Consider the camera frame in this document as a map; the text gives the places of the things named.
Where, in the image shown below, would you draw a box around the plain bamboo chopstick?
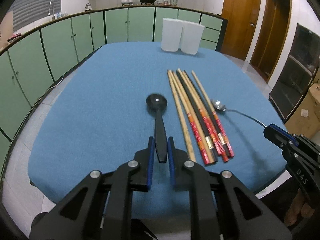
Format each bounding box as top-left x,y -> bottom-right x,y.
167,70 -> 196,162

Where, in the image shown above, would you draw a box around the black chopstick gold band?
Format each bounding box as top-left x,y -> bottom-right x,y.
174,69 -> 218,165

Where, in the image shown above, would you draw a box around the metal spoon black handle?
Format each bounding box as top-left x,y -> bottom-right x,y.
211,100 -> 267,128

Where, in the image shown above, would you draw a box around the black plastic spoon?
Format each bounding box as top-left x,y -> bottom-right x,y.
146,93 -> 168,163

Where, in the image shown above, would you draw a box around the thin black chopstick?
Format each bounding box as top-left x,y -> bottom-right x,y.
183,70 -> 233,159

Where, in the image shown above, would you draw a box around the bamboo chopstick orange red end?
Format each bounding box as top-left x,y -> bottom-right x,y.
172,72 -> 206,162

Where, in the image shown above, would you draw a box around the green lower kitchen cabinets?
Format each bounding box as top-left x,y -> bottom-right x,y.
1,5 -> 228,163

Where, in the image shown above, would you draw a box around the person's right hand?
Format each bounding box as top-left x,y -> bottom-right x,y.
284,189 -> 315,226

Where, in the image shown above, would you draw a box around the bamboo chopstick red striped end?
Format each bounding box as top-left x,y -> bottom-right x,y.
191,70 -> 234,158

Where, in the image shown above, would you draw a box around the black glass cabinet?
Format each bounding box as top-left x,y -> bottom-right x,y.
269,23 -> 319,122

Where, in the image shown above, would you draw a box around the bamboo chopstick red patterned end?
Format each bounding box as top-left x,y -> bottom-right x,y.
176,69 -> 229,163

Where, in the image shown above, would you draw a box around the blue tablecloth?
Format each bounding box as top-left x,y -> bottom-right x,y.
28,42 -> 285,203

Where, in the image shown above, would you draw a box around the right white utensil cup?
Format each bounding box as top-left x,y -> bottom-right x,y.
180,21 -> 204,55

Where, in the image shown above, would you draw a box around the white utensil cup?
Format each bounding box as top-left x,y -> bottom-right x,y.
161,18 -> 183,52
180,21 -> 204,55

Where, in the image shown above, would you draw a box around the closed wooden door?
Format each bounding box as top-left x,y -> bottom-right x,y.
221,0 -> 261,60

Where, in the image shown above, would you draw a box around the left white utensil cup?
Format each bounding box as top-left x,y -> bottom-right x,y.
161,18 -> 183,52

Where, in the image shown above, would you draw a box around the black wok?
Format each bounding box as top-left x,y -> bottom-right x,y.
139,0 -> 156,5

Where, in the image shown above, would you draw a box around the chrome sink faucet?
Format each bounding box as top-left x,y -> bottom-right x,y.
48,0 -> 55,21

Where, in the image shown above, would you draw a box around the silver kettle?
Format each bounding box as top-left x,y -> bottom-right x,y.
85,3 -> 92,11

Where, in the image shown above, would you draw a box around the white cooking pot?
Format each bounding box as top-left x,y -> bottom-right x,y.
121,0 -> 134,7

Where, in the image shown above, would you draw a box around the grey window blind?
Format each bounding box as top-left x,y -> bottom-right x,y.
9,0 -> 61,31

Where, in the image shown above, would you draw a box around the open wooden door frame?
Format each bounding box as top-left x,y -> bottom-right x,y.
250,0 -> 292,82

